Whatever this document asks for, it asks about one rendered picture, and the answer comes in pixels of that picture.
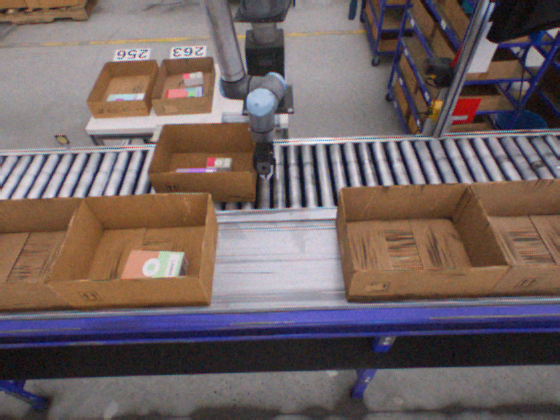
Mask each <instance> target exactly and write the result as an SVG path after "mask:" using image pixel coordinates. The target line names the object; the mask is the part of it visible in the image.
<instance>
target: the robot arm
mask: <svg viewBox="0 0 560 420"><path fill-rule="evenodd" d="M199 1H200V5H201V8H202V11H203V14H204V17H205V23H206V27H207V29H208V32H209V36H210V38H211V41H212V45H213V47H214V54H215V56H216V60H217V63H218V66H219V69H220V72H221V75H220V78H219V82H218V86H219V91H220V93H221V95H222V96H223V98H225V99H229V100H247V109H248V113H249V131H250V136H251V139H252V140H253V141H254V142H255V153H256V154H254V157H255V159H253V164H254V169H255V170H256V171H257V172H258V174H259V176H260V177H262V178H263V179H265V180H266V179H269V178H270V177H271V176H272V174H273V173H274V171H275V168H276V158H274V156H275V154H274V141H273V139H274V138H275V109H276V108H277V106H278V104H279V102H280V100H281V99H282V97H283V96H284V91H285V89H286V84H285V82H284V78H283V77H282V76H281V75H280V74H275V73H269V74H266V75H265V77H262V76H253V75H247V74H246V71H245V68H244V66H243V62H242V58H241V54H240V47H239V42H238V38H237V34H236V30H235V27H234V22H233V19H232V12H231V7H230V2H229V0H199ZM283 10H284V0H241V1H240V12H241V14H242V15H244V16H246V17H249V18H253V19H263V18H268V17H272V16H275V15H277V14H279V13H281V12H282V11H283ZM271 142H272V144H270V143H271ZM266 175H267V177H266Z"/></svg>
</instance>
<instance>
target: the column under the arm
mask: <svg viewBox="0 0 560 420"><path fill-rule="evenodd" d="M244 51H245V60H246V68H247V75H253V76H262V77H265V75H266V74H269V73H275V74H280V75H281V76H282V77H283V78H284V82H285V66H284V29H277V38H276V39H275V40H274V41H272V42H269V43H258V42H256V41H255V40H254V34H253V29H249V30H246V36H245V46H244ZM285 84H286V89H285V91H284V96H283V97H282V99H281V100H280V102H279V104H278V106H277V108H276V109H275V115H284V114H294V108H293V93H292V88H293V83H285ZM242 116H249V113H248V109H247V100H243V105H242Z"/></svg>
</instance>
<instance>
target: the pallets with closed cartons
mask: <svg viewBox="0 0 560 420"><path fill-rule="evenodd" d="M97 2H98V0H0V22H3V21H11V22H12V23H13V24H17V25H23V24H25V23H29V24H30V25H33V24H38V22H44V23H51V22H54V21H55V18H65V17H72V18H73V20H75V22H81V21H88V19H89V17H90V15H91V14H92V12H93V10H94V8H95V7H96V4H97ZM68 6H71V7H70V9H67V8H68ZM26 7H27V10H25V11H24V12H17V10H18V9H20V8H26ZM52 7H54V9H53V10H52V11H50V10H51V8H52ZM8 8H10V9H9V10H8V11H7V13H6V10H7V9H8ZM40 8H41V9H40ZM37 9H40V10H39V11H35V10H37Z"/></svg>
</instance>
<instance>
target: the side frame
mask: <svg viewBox="0 0 560 420"><path fill-rule="evenodd" d="M524 332H534V333H554V332H560V304H552V305H539V304H522V305H493V306H464V307H435V308H406V309H388V308H377V309H348V310H319V311H291V312H262V313H232V314H204V315H175V316H146V317H117V318H80V319H54V320H30V321H1V322H0V349H11V348H41V347H66V346H87V345H114V344H155V343H192V342H223V341H252V340H283V339H312V338H342V337H372V336H433V335H463V334H493V333H524Z"/></svg>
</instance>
